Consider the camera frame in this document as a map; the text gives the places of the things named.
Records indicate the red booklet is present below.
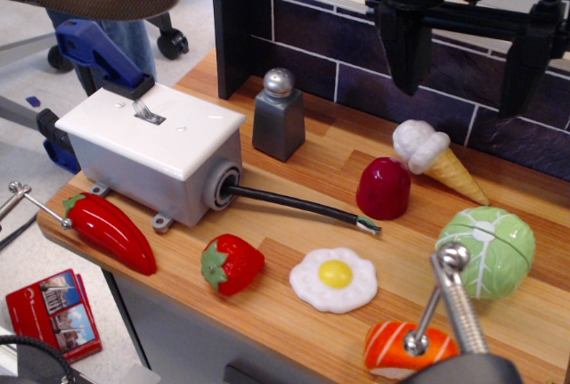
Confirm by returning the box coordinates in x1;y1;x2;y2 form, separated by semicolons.
5;269;102;364

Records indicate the toy ice cream cone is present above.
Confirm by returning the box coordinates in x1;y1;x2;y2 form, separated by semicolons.
392;119;490;206

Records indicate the blue jeans leg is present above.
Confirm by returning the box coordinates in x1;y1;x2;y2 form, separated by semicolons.
46;9;157;89

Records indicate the black office chair base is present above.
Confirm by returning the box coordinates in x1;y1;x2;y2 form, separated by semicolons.
47;12;189;72

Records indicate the toy fried egg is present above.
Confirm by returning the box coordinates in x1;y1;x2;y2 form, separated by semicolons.
289;248;379;314

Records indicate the blue bar clamp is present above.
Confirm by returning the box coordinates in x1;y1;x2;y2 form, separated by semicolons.
36;19;155;174

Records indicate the dark red toy radish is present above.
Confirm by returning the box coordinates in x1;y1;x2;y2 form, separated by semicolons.
356;157;411;220

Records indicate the grey salt shaker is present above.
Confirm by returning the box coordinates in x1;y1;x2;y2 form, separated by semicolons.
252;68;305;162

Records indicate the red toy strawberry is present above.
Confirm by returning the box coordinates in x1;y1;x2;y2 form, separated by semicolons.
200;233;265;296

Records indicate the black braided cable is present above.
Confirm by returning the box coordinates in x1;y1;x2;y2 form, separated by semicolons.
0;335;77;384

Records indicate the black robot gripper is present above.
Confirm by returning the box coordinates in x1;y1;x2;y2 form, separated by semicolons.
371;0;569;118

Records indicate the orange toy salmon sushi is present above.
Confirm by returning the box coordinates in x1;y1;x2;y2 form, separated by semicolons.
363;322;460;380

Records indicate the red toy chili pepper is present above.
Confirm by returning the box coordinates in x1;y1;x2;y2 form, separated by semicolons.
62;192;157;275

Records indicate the black electrical cable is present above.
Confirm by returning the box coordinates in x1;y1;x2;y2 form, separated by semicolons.
225;184;382;237

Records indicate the grey light switch box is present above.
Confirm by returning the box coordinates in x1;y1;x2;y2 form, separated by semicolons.
56;84;246;226

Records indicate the light switch toggle lever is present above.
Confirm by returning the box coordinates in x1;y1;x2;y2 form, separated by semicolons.
133;99;164;125

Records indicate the metal clamp handle left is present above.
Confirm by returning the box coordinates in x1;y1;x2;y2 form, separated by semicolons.
0;181;72;230

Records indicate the metal clamp screw right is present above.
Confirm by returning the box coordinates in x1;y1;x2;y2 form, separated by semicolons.
403;241;489;357

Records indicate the green toy cabbage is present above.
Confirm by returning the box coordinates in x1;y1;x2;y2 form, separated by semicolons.
436;207;536;300

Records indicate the black toy kitchen backsplash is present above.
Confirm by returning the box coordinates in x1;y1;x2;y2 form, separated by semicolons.
213;0;569;180

